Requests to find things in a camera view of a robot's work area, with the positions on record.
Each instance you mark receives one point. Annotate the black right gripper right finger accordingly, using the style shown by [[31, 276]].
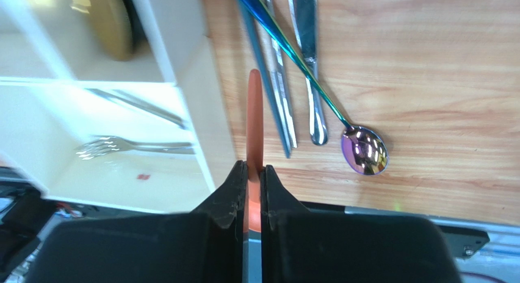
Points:
[[299, 245]]

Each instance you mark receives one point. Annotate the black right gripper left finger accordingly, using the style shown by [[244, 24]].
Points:
[[206, 244]]

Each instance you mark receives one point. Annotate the iridescent long spoon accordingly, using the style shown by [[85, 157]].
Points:
[[362, 148]]

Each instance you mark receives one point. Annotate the orange spoon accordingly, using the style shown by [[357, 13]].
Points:
[[254, 148]]

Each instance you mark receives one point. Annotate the gold ornate spoon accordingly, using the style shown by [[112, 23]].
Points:
[[110, 22]]

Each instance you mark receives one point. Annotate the silver fork front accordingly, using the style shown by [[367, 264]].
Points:
[[104, 145]]

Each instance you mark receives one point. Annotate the silver fork diagonal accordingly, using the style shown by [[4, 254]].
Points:
[[121, 97]]

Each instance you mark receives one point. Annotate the white divided utensil tray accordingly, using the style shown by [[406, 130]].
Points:
[[49, 56]]

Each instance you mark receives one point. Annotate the silver chopstick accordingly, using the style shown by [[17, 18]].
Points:
[[277, 70]]

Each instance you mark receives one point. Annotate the silver table knife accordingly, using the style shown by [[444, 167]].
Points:
[[304, 20]]

